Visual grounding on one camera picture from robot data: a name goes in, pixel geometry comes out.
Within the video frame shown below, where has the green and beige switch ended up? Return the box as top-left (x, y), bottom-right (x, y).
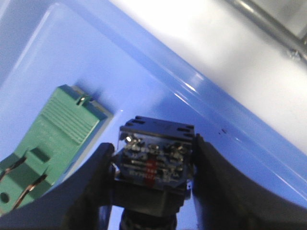
top-left (0, 85), bottom-right (112, 215)

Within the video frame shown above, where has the blue plastic tray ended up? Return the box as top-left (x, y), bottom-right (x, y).
top-left (0, 0), bottom-right (307, 230)

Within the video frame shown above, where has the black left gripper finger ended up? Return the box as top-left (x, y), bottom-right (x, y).
top-left (0, 143), bottom-right (114, 230)

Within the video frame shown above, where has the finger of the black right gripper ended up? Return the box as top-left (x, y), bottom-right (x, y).
top-left (192, 134), bottom-right (307, 230)

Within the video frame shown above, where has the grey metal rack frame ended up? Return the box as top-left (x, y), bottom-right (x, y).
top-left (227, 0), bottom-right (307, 64)

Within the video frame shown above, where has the red emergency stop button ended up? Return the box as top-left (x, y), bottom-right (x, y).
top-left (113, 116), bottom-right (195, 230)

